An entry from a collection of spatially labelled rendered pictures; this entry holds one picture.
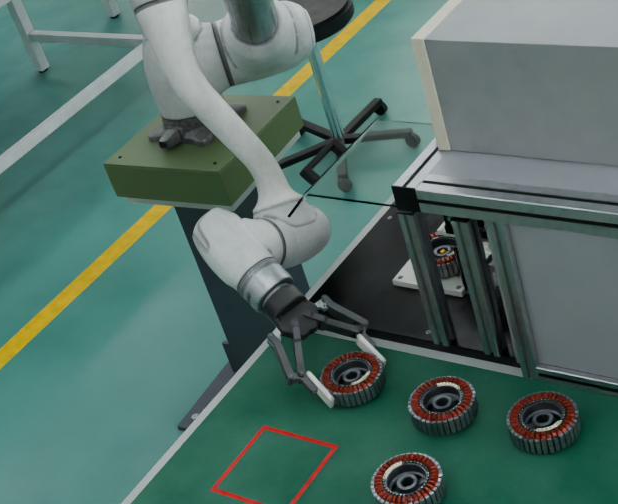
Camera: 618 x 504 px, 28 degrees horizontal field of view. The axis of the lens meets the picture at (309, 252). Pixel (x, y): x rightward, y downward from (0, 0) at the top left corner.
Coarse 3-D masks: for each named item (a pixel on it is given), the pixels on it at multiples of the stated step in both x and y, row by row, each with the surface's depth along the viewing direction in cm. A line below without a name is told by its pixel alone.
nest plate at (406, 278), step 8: (488, 248) 235; (488, 256) 233; (408, 264) 238; (400, 272) 237; (408, 272) 236; (392, 280) 236; (400, 280) 235; (408, 280) 234; (448, 280) 231; (456, 280) 230; (416, 288) 233; (448, 288) 229; (456, 288) 228
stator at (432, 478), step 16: (384, 464) 196; (400, 464) 195; (416, 464) 194; (432, 464) 193; (384, 480) 193; (400, 480) 193; (416, 480) 192; (432, 480) 190; (384, 496) 190; (400, 496) 189; (416, 496) 189; (432, 496) 189
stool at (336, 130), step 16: (288, 0) 418; (304, 0) 414; (320, 0) 410; (336, 0) 407; (320, 16) 400; (336, 16) 399; (320, 32) 397; (336, 32) 401; (320, 64) 418; (320, 80) 421; (320, 96) 426; (336, 112) 429; (368, 112) 445; (384, 112) 452; (304, 128) 450; (320, 128) 444; (336, 128) 432; (352, 128) 439; (320, 144) 435; (288, 160) 432
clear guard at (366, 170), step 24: (384, 120) 227; (360, 144) 222; (384, 144) 220; (408, 144) 218; (336, 168) 218; (360, 168) 216; (384, 168) 213; (312, 192) 213; (336, 192) 211; (360, 192) 209; (384, 192) 207; (288, 216) 220
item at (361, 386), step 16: (352, 352) 221; (336, 368) 219; (352, 368) 220; (368, 368) 216; (336, 384) 215; (352, 384) 213; (368, 384) 213; (384, 384) 216; (336, 400) 214; (352, 400) 213; (368, 400) 214
